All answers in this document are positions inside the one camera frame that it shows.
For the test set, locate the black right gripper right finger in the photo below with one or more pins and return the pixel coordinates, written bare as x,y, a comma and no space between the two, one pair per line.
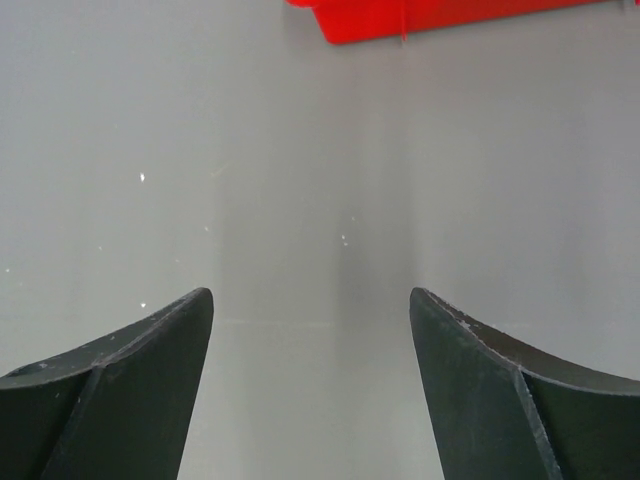
503,409

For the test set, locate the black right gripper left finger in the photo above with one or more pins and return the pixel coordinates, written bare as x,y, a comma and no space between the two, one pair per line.
117,407

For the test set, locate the red plastic bin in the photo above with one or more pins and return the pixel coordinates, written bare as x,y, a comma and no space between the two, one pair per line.
351,21

